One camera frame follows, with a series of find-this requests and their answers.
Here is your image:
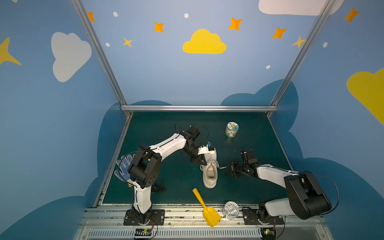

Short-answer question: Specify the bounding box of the small circuit board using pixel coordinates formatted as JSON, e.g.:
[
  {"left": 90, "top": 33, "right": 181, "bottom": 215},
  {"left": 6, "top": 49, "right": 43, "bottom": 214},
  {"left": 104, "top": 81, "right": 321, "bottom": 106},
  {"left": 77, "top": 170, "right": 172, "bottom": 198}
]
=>
[
  {"left": 261, "top": 229, "right": 277, "bottom": 240},
  {"left": 134, "top": 228, "right": 153, "bottom": 239}
]

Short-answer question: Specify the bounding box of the white sneaker shoe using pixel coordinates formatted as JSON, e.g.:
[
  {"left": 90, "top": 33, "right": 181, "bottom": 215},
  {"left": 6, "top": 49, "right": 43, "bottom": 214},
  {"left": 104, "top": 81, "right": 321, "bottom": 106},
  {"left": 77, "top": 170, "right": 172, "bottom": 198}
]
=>
[{"left": 200, "top": 149, "right": 219, "bottom": 189}]

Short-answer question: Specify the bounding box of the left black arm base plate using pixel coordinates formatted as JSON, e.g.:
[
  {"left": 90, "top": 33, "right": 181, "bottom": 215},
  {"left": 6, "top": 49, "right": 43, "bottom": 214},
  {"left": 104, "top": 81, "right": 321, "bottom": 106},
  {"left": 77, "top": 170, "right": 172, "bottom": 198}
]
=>
[{"left": 123, "top": 209, "right": 165, "bottom": 226}]

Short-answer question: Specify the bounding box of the yellow plastic toy shovel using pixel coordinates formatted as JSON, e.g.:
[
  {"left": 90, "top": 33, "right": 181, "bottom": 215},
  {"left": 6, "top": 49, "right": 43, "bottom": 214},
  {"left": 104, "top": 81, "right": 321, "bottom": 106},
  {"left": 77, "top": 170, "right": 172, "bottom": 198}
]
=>
[{"left": 193, "top": 188, "right": 221, "bottom": 227}]

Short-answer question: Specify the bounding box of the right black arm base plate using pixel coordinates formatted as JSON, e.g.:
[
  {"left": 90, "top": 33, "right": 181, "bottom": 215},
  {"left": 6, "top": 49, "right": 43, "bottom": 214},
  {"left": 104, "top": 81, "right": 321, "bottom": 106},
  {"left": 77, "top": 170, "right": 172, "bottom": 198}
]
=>
[{"left": 241, "top": 207, "right": 285, "bottom": 225}]

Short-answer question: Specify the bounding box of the right small circuit board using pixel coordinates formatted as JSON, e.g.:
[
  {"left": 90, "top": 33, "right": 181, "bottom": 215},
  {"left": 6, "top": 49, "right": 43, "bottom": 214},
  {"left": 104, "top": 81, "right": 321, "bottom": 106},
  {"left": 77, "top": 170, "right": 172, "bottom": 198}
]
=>
[{"left": 261, "top": 229, "right": 277, "bottom": 240}]

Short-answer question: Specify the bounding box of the aluminium front rail base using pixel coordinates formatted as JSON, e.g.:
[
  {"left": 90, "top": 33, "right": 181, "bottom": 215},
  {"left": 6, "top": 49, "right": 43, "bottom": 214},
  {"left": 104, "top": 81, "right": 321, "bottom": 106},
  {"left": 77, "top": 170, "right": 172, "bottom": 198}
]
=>
[{"left": 74, "top": 204, "right": 333, "bottom": 240}]

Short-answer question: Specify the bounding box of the aluminium frame post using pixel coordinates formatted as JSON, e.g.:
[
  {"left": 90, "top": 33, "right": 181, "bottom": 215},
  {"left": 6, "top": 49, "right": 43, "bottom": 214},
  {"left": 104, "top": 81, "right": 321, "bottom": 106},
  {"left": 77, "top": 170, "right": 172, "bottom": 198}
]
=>
[
  {"left": 71, "top": 0, "right": 127, "bottom": 106},
  {"left": 267, "top": 0, "right": 336, "bottom": 118}
]

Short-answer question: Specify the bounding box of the green white tin can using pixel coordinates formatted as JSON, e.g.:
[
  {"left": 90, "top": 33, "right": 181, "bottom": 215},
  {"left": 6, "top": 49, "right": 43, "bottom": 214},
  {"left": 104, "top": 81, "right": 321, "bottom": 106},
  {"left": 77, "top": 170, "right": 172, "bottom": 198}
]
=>
[{"left": 226, "top": 122, "right": 239, "bottom": 138}]

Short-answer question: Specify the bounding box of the left small circuit board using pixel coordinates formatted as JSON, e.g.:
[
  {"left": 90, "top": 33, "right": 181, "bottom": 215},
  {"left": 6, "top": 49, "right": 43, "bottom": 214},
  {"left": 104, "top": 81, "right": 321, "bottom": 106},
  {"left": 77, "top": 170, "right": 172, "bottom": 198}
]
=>
[{"left": 134, "top": 228, "right": 153, "bottom": 239}]

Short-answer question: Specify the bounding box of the white shoelace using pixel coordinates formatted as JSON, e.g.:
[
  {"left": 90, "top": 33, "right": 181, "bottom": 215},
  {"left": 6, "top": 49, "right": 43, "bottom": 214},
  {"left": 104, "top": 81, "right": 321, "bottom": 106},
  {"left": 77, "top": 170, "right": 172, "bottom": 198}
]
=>
[{"left": 199, "top": 158, "right": 230, "bottom": 173}]

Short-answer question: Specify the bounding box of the aluminium frame right post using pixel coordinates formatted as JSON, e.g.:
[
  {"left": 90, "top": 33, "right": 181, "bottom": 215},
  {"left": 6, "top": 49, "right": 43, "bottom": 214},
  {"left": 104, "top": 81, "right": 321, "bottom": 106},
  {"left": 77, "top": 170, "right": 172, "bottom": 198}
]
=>
[{"left": 267, "top": 0, "right": 336, "bottom": 118}]

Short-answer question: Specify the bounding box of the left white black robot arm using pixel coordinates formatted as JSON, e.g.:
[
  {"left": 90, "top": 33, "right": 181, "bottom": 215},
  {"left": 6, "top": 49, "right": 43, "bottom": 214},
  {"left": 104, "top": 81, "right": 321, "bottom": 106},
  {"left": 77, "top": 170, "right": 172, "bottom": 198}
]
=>
[{"left": 128, "top": 126, "right": 216, "bottom": 223}]

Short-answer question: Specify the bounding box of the aluminium frame back rail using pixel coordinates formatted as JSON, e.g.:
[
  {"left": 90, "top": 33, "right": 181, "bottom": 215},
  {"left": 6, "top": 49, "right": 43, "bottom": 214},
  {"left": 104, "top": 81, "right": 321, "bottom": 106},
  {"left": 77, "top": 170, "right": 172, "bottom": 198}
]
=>
[{"left": 121, "top": 105, "right": 278, "bottom": 112}]

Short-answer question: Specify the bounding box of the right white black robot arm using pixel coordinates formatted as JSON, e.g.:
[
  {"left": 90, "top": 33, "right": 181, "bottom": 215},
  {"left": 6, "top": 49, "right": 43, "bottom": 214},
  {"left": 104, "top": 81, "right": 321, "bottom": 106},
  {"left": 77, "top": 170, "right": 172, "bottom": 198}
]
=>
[{"left": 228, "top": 149, "right": 340, "bottom": 224}]

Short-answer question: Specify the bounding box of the aluminium frame left post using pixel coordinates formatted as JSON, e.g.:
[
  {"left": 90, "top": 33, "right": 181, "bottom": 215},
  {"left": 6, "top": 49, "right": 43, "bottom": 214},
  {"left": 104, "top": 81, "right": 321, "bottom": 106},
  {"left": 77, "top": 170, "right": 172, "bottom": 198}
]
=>
[{"left": 71, "top": 0, "right": 127, "bottom": 106}]

